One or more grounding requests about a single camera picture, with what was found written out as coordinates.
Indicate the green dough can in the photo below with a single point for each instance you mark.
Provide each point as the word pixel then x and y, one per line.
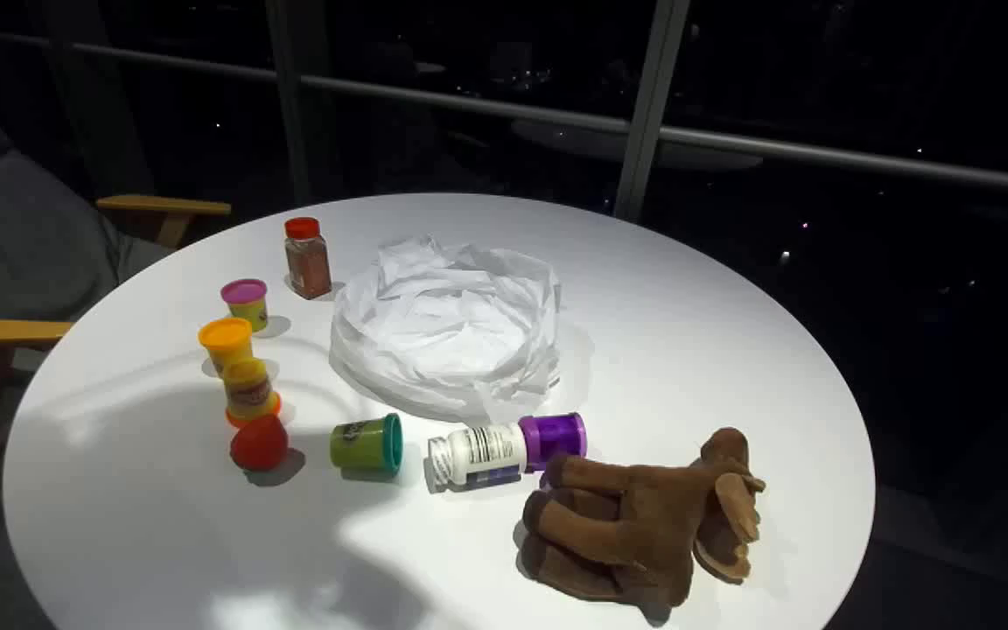
pixel 365 448

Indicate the brown spice jar red lid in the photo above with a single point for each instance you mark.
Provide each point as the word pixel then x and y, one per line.
pixel 309 263

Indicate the red round toy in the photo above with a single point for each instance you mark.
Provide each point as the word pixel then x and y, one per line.
pixel 261 446

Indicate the dough can amber lid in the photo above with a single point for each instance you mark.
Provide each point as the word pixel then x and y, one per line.
pixel 230 343

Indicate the clear plastic bowl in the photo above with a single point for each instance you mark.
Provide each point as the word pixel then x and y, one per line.
pixel 444 333

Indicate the purple plastic cup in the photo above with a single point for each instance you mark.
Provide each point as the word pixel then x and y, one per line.
pixel 554 439

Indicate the white pill bottle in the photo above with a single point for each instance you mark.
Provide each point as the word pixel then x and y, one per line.
pixel 473 457

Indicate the brown plush toy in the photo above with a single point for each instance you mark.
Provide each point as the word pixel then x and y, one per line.
pixel 645 525

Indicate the grey chair wooden armrests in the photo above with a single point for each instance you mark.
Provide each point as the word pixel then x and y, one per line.
pixel 14 233

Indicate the grey window rail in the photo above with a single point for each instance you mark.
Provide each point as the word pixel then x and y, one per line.
pixel 471 104

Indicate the grey window post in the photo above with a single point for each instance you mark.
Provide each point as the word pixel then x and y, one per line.
pixel 648 108

